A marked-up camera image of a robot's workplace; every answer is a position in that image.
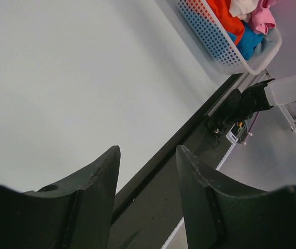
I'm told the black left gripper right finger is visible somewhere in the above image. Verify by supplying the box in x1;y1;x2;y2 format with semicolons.
176;145;296;248

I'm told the orange t shirt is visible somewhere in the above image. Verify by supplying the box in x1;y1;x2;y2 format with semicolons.
207;0;245;45

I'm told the white perforated laundry basket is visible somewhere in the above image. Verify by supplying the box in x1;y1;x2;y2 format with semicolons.
177;1;283;75

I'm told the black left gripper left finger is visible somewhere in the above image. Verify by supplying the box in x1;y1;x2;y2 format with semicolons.
0;146;121;248

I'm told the white t shirt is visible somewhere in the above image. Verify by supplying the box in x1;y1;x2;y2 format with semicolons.
229;0;259;21

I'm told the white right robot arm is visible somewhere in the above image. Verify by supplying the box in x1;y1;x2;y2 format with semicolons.
206;75;296;141

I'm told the pink t shirt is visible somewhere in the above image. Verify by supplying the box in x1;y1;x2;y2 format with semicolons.
249;0;278;35

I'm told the aluminium frame rail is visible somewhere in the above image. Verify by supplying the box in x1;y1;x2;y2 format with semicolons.
207;69;271;116

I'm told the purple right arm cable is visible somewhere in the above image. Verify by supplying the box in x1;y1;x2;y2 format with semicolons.
246;114;260;135

